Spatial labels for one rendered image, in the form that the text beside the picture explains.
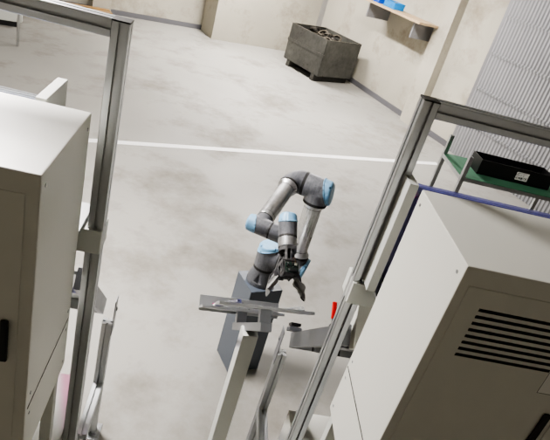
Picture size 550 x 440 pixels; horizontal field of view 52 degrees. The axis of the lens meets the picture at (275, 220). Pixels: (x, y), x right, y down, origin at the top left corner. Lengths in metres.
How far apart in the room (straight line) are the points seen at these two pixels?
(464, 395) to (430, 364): 0.12
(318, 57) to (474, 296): 8.44
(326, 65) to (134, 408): 7.36
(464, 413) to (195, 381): 1.96
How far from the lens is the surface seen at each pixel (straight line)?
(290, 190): 2.54
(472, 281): 1.11
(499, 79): 7.76
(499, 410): 1.36
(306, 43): 9.66
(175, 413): 2.92
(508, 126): 1.46
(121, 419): 2.86
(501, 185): 4.28
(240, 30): 10.67
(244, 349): 2.19
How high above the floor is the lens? 2.18
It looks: 28 degrees down
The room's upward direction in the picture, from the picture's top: 17 degrees clockwise
